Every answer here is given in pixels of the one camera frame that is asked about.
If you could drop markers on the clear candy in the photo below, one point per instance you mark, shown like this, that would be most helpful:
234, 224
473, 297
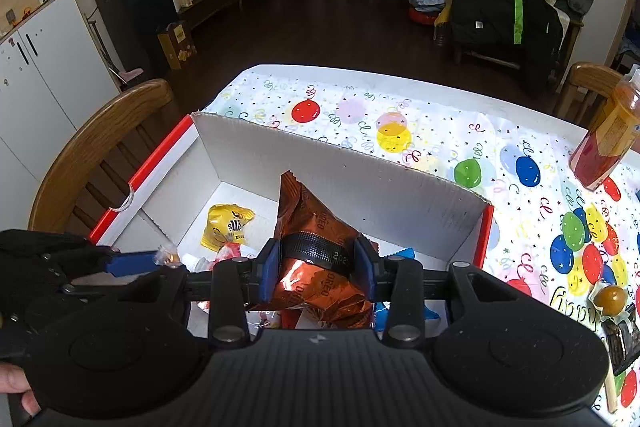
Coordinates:
169, 257

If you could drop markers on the white cabinet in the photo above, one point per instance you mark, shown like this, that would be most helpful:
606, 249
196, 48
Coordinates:
45, 87

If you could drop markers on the yellow snack packet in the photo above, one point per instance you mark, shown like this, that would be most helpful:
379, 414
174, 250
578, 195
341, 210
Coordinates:
227, 227

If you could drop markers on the white and red jelly pouch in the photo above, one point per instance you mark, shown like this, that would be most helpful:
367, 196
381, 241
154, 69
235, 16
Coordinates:
230, 252

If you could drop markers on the beige sausage stick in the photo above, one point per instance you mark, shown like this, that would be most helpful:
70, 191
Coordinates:
610, 392

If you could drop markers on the white and red cardboard box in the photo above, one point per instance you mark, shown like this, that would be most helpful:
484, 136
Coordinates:
350, 187

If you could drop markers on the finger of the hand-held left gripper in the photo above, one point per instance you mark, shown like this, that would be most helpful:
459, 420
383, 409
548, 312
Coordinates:
100, 286
132, 263

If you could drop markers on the black snack packet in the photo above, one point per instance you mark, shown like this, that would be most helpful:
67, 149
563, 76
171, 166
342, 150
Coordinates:
622, 339

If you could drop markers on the black jacket with green stripe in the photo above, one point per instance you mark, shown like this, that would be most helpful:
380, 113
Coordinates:
495, 17

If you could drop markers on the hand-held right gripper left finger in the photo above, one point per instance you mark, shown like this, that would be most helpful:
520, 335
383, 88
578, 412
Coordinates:
270, 269

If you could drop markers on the person's left hand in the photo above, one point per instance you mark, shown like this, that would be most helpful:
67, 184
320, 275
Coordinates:
15, 379

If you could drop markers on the orange drink bottle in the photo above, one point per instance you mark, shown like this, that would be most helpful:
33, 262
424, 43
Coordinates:
607, 137

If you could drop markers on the red snack packet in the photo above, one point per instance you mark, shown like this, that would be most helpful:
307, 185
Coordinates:
285, 319

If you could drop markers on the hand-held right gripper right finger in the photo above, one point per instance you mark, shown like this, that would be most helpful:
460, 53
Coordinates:
364, 269

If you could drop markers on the blue cookie packet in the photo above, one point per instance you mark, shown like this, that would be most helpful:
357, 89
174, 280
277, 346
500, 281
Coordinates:
400, 319

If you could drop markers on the yellow paper bag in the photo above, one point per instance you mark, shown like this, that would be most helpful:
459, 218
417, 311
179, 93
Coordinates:
177, 47

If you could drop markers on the brown egg in clear wrap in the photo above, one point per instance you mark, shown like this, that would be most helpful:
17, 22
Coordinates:
611, 299

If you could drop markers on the red basin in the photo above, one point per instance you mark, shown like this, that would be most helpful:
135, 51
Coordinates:
422, 16

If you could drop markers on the orange-brown foil cookie packet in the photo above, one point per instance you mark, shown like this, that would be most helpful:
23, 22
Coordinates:
315, 217

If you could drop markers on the wooden chair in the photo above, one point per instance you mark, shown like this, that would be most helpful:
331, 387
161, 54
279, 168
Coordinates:
95, 142
585, 82

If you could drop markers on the balloon print tablecloth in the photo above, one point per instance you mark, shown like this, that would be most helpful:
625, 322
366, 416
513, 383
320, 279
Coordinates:
425, 127

